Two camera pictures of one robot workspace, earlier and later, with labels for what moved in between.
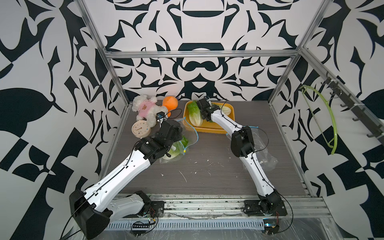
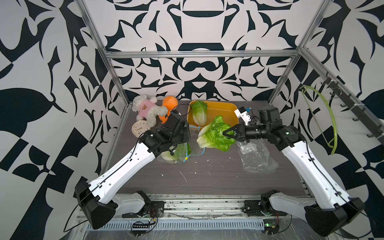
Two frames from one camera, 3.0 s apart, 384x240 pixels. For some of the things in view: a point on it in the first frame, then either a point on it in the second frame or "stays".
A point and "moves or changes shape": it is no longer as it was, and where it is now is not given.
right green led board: [270, 226] stays
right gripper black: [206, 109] -> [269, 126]
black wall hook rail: [368, 122] stays
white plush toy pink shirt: [147, 109] stays
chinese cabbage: [225, 110] -> [211, 136]
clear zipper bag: [260, 142] stays
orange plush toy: [170, 103] stays
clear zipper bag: [190, 136] moves or changes shape
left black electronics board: [138, 229] stays
